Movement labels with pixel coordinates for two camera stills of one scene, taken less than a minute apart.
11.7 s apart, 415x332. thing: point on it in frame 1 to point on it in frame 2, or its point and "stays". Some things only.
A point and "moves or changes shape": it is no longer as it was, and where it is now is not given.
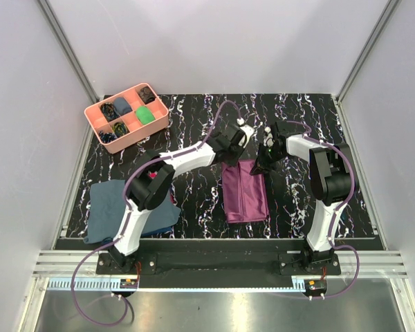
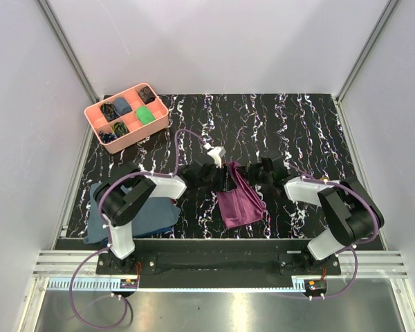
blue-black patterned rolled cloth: [106, 137] stays
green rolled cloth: [144, 115] stays
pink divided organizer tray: [125, 118] stays
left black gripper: [239, 149] to [225, 182]
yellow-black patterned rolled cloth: [120, 128] stays
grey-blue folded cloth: [105, 212] stays
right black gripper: [261, 166] to [251, 171]
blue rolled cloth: [122, 106] stays
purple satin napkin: [245, 194] moves or changes shape
